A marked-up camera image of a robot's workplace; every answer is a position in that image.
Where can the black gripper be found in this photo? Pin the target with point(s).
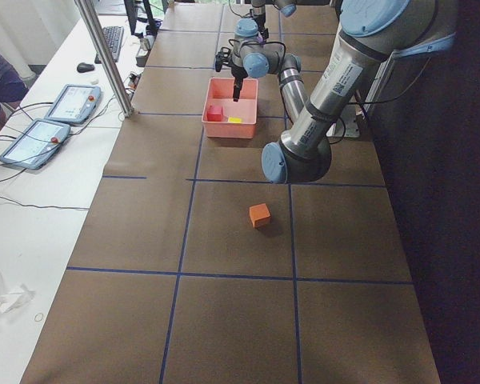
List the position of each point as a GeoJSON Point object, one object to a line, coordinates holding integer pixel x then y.
{"type": "Point", "coordinates": [238, 74]}

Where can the red foam block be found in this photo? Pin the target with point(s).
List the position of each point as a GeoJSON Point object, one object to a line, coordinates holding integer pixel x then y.
{"type": "Point", "coordinates": [214, 113]}

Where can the orange foam block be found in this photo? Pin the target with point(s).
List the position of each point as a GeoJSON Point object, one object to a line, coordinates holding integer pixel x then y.
{"type": "Point", "coordinates": [259, 215]}

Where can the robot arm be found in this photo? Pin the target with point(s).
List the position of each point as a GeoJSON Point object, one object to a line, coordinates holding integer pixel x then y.
{"type": "Point", "coordinates": [258, 10]}
{"type": "Point", "coordinates": [369, 33]}

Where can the pink plastic bin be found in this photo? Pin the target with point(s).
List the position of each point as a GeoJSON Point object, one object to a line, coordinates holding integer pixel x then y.
{"type": "Point", "coordinates": [220, 92]}

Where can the white mounting pillar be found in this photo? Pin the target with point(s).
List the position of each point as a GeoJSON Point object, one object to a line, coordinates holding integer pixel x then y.
{"type": "Point", "coordinates": [346, 126]}

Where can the black keyboard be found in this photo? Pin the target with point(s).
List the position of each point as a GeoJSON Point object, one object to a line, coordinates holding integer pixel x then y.
{"type": "Point", "coordinates": [113, 36]}

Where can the black computer mouse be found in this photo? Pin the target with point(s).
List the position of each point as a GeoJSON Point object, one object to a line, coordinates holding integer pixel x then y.
{"type": "Point", "coordinates": [83, 67]}

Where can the far teach pendant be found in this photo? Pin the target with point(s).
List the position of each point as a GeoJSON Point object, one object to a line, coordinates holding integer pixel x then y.
{"type": "Point", "coordinates": [74, 104]}

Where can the teach pendant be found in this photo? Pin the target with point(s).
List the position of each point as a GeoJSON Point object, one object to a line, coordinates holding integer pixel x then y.
{"type": "Point", "coordinates": [74, 104]}
{"type": "Point", "coordinates": [35, 146]}

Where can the near teach pendant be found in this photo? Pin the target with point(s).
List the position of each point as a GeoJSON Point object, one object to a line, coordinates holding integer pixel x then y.
{"type": "Point", "coordinates": [35, 146]}

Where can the crumpled white paper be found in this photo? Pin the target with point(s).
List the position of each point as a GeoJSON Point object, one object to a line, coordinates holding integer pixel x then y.
{"type": "Point", "coordinates": [12, 299]}

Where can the aluminium frame post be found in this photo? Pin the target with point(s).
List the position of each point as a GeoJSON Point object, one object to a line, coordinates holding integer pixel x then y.
{"type": "Point", "coordinates": [93, 25]}

